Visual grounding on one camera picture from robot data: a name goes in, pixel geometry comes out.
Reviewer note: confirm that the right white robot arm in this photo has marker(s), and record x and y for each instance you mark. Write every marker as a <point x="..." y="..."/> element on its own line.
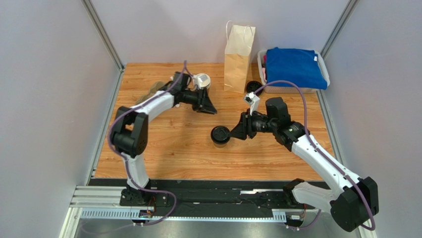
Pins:
<point x="350" y="199"/>

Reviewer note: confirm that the blue folded towel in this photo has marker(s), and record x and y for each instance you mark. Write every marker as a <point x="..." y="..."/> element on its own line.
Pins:
<point x="298" y="66"/>

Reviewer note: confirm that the cardboard cup carrier tray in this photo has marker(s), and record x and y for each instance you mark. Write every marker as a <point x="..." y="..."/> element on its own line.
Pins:
<point x="153" y="89"/>

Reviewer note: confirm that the stack of black lids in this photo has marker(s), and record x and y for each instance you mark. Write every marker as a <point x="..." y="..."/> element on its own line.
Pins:
<point x="253" y="86"/>

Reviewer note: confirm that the black plastic cup lid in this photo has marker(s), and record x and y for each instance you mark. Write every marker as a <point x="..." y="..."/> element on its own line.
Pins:
<point x="220" y="134"/>

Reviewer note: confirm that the single paper coffee cup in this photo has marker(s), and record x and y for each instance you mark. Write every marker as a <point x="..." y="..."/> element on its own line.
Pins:
<point x="220" y="144"/>

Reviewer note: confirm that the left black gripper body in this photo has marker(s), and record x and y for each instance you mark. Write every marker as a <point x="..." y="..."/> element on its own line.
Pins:
<point x="196" y="99"/>

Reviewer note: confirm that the white plastic basket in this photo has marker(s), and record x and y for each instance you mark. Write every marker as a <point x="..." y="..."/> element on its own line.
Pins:
<point x="285" y="86"/>

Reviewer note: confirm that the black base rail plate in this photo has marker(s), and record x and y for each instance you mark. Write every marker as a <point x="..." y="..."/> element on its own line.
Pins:
<point x="210" y="198"/>

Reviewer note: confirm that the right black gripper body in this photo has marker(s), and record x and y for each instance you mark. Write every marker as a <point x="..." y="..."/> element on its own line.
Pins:
<point x="246" y="125"/>

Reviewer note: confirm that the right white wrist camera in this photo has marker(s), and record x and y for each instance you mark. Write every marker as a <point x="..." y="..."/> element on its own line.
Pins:
<point x="253" y="100"/>

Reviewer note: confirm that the brown paper bag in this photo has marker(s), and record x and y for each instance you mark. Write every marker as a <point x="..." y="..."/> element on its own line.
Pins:
<point x="237" y="56"/>

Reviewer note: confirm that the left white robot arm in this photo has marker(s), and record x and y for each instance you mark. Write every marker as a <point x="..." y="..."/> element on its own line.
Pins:
<point x="128" y="134"/>

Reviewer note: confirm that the stack of paper cups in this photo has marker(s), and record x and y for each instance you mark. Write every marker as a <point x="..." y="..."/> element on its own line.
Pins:
<point x="203" y="81"/>

